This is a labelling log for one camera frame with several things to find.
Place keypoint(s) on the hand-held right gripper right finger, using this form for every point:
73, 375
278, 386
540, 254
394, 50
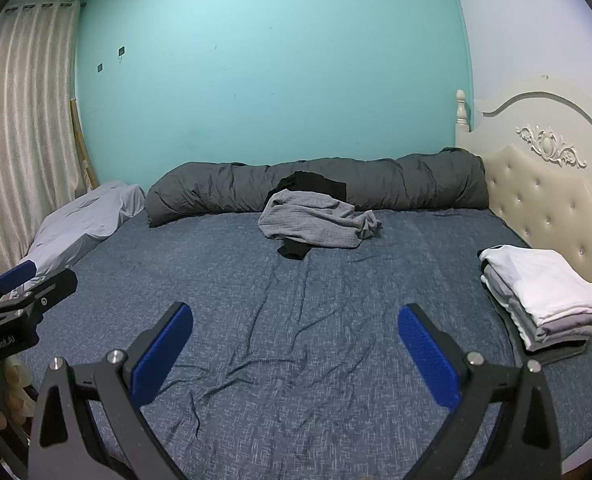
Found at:
428, 355

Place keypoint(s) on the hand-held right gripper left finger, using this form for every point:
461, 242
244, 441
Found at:
161, 355

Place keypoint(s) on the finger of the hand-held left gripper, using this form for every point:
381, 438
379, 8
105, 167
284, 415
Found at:
16, 275
51, 287

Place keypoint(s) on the grey fleece pants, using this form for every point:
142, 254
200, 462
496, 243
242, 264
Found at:
311, 222

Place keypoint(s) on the person's left hand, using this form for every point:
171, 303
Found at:
18, 390

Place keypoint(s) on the light grey pillow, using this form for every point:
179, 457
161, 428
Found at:
83, 222

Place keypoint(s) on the light grey folded garment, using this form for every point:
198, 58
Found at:
551, 330

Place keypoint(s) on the dark grey folded garment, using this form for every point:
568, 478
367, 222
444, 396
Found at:
558, 352

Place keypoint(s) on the white folded shirt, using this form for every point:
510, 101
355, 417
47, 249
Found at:
541, 280

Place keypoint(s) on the blue patterned bed sheet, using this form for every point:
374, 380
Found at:
296, 320

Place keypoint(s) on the wooden slat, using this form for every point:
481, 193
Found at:
83, 150

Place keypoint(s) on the beige striped curtain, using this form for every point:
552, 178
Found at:
21, 125

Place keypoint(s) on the rolled dark grey duvet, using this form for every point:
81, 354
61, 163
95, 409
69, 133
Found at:
416, 180

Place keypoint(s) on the cream tufted headboard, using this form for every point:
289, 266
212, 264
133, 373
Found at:
541, 195

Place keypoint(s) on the black garment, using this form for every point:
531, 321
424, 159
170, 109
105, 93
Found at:
316, 185

